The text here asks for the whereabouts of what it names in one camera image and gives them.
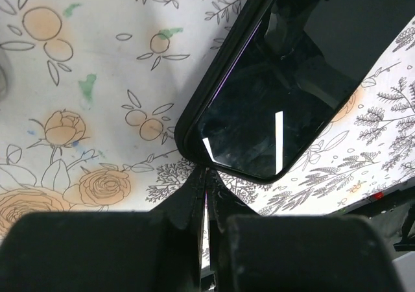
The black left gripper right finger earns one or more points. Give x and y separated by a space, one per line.
251 252

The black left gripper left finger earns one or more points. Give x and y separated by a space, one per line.
158 250

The black phone case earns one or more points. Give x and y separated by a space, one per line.
210 94

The dark smartphone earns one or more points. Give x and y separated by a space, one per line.
356 33

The floral tablecloth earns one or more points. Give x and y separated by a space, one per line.
92 91

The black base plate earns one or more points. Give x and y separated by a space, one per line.
391 213

